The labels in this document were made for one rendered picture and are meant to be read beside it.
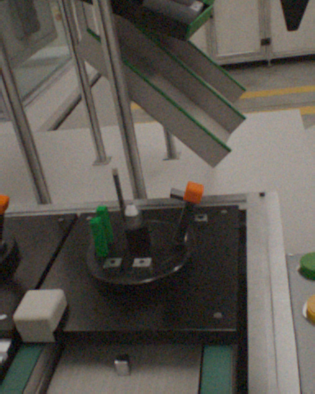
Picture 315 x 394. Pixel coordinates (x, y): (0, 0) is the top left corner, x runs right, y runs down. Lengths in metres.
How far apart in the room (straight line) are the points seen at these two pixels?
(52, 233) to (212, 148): 0.27
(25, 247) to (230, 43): 4.08
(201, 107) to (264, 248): 0.32
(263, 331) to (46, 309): 0.23
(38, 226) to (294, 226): 0.41
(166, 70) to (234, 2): 3.74
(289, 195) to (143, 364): 0.48
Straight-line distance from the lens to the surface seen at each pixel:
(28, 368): 0.58
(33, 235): 0.74
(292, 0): 0.54
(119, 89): 0.74
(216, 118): 0.88
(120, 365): 0.57
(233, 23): 4.64
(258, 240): 0.66
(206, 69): 1.02
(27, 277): 0.66
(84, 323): 0.57
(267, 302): 0.58
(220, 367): 0.53
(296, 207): 0.91
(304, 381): 0.50
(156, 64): 0.88
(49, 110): 1.63
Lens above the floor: 1.34
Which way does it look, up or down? 27 degrees down
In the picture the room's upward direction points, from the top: 10 degrees counter-clockwise
